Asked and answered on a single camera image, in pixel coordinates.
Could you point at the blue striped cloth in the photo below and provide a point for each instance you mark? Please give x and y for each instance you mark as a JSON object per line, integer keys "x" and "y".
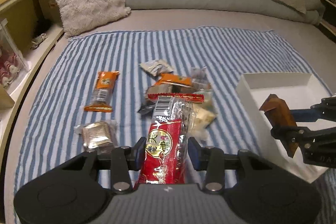
{"x": 57, "y": 182}

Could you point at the yellow cream snack bag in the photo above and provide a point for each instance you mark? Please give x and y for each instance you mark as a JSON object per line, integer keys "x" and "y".
{"x": 205, "y": 114}

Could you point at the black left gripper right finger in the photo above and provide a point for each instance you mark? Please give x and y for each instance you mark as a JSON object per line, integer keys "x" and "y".
{"x": 210, "y": 160}

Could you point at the orange snack bar packet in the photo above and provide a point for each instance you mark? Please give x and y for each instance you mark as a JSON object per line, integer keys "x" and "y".
{"x": 102, "y": 92}

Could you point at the brown snack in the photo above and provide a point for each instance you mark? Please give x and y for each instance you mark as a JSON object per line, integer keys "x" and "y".
{"x": 278, "y": 114}

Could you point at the clear wafer biscuit packet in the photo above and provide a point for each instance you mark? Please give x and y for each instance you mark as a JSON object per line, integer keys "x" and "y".
{"x": 98, "y": 136}

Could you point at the small clear candy packet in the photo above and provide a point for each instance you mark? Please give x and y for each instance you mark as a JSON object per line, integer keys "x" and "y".
{"x": 199, "y": 78}

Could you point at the wooden bedside shelf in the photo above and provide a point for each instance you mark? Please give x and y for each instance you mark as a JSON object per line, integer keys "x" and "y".
{"x": 35, "y": 27}

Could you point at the grey folded duvet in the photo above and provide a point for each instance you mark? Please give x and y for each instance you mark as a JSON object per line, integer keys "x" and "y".
{"x": 273, "y": 8}

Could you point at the red snack packet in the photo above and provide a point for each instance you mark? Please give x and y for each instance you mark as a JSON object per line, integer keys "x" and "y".
{"x": 166, "y": 148}

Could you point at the white shallow box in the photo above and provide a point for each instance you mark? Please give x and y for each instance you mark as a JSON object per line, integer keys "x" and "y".
{"x": 299, "y": 91}

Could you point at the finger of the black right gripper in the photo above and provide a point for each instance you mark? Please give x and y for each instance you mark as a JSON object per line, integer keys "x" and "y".
{"x": 324, "y": 110}
{"x": 304, "y": 135}

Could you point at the white small snack sachet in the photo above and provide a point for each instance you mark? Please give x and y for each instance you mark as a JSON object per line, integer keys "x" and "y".
{"x": 156, "y": 67}

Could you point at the clear box with doll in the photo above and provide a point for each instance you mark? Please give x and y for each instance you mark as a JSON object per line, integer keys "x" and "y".
{"x": 13, "y": 65}

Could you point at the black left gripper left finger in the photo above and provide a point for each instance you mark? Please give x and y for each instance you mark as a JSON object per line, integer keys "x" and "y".
{"x": 123, "y": 159}

